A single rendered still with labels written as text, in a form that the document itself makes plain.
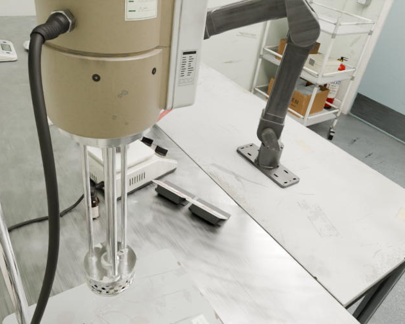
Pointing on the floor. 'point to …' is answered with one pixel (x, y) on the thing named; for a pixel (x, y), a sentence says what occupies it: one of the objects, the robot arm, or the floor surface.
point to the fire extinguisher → (333, 87)
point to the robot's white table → (304, 195)
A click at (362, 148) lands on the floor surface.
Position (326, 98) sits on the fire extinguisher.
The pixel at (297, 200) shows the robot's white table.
